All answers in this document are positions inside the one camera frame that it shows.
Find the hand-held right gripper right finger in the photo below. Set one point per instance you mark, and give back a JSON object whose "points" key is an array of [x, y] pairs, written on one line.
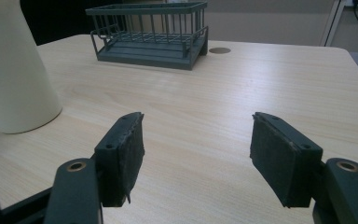
{"points": [[281, 161]]}

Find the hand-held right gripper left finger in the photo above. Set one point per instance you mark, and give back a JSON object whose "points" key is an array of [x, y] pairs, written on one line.
{"points": [[122, 161]]}

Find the round table grommet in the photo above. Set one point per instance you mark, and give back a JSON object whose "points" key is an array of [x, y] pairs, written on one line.
{"points": [[219, 50]]}

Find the cream white jug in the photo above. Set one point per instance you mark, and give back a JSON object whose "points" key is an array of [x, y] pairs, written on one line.
{"points": [[14, 67]]}

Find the white metal stand leg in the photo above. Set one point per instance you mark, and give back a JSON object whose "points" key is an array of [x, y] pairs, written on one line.
{"points": [[332, 23]]}

